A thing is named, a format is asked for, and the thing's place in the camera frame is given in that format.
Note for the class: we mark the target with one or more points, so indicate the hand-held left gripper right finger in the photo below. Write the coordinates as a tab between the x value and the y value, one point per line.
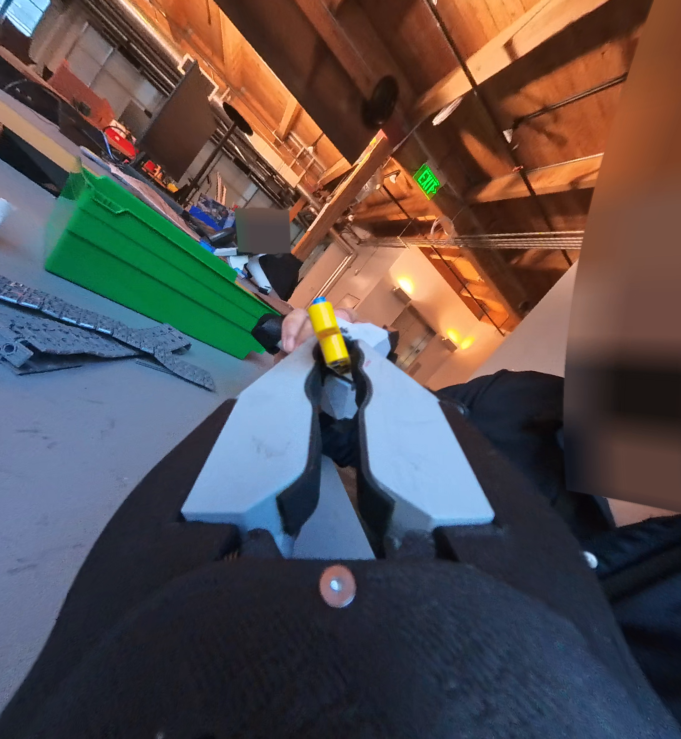
421	456

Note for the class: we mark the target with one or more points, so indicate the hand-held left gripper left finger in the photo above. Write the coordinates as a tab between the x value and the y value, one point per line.
254	456

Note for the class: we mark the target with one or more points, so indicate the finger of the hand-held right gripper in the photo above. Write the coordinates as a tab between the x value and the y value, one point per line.
339	398
369	339

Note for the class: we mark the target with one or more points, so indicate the long yellow toy beam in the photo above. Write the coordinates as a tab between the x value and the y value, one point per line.
329	335

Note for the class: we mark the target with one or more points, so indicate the grey desk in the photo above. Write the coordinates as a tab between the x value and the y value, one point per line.
57	462

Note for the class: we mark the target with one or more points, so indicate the person's right hand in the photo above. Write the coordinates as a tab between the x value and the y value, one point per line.
297	332

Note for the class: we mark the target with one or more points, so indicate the elevator door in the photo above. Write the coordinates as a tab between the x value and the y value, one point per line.
412	340

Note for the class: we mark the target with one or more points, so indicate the white robot model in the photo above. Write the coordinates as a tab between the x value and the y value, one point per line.
251	271

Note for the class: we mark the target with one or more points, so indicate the green plastic bin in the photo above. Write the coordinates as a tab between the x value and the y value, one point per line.
144	260

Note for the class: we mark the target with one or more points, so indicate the green exit sign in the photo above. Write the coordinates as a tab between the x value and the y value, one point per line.
427	181

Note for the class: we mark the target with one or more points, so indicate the long grey toy track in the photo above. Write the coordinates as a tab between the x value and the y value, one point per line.
86	323

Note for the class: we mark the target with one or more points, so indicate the black monitor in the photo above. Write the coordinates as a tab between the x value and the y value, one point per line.
179	127

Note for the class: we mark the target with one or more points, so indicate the folded grey toy track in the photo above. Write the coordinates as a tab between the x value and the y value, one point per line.
40	346

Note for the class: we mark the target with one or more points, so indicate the person's dark clothing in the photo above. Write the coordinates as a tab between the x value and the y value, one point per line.
635	606

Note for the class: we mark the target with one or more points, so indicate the workbench table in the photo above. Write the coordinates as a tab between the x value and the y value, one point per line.
11	109

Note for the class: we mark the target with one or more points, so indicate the wall lamp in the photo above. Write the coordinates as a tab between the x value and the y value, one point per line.
459	339
405	285

